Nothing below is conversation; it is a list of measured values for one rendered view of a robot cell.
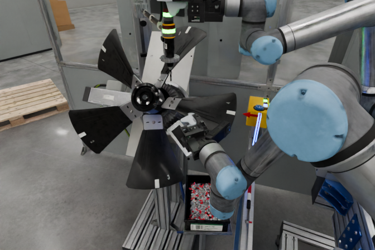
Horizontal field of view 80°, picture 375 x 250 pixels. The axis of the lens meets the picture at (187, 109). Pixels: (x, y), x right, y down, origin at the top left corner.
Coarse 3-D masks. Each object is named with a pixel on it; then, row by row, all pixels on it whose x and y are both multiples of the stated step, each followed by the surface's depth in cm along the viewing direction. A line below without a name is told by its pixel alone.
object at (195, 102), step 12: (216, 96) 93; (228, 96) 91; (180, 108) 87; (192, 108) 87; (204, 108) 87; (216, 108) 86; (228, 108) 86; (204, 120) 83; (216, 120) 83; (228, 120) 83
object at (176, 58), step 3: (162, 33) 80; (162, 36) 81; (162, 39) 80; (174, 54) 84; (162, 57) 81; (165, 57) 81; (174, 57) 81; (177, 57) 81; (162, 60) 80; (165, 60) 79; (168, 60) 79; (171, 60) 79; (174, 60) 79; (177, 60) 81
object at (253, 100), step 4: (252, 96) 121; (252, 100) 116; (256, 100) 116; (260, 100) 116; (268, 100) 116; (248, 104) 118; (252, 104) 113; (260, 104) 113; (268, 104) 113; (248, 108) 110; (252, 108) 110; (264, 108) 109; (252, 112) 108; (256, 112) 107; (264, 112) 107; (264, 116) 107; (248, 120) 111; (252, 120) 110; (256, 120) 110; (264, 120) 108; (248, 124) 112; (252, 124) 111; (260, 124) 110; (264, 124) 110
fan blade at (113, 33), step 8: (112, 32) 97; (112, 40) 97; (112, 48) 98; (120, 48) 95; (104, 56) 103; (112, 56) 99; (120, 56) 96; (104, 64) 105; (112, 64) 101; (120, 64) 97; (128, 64) 94; (104, 72) 107; (112, 72) 104; (120, 72) 100; (128, 72) 95; (120, 80) 103; (128, 80) 98
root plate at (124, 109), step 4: (124, 104) 93; (128, 104) 93; (124, 108) 94; (128, 108) 94; (132, 108) 95; (124, 112) 95; (128, 112) 95; (136, 112) 96; (140, 112) 96; (128, 116) 96; (132, 116) 97; (136, 116) 97; (140, 116) 97; (132, 120) 98
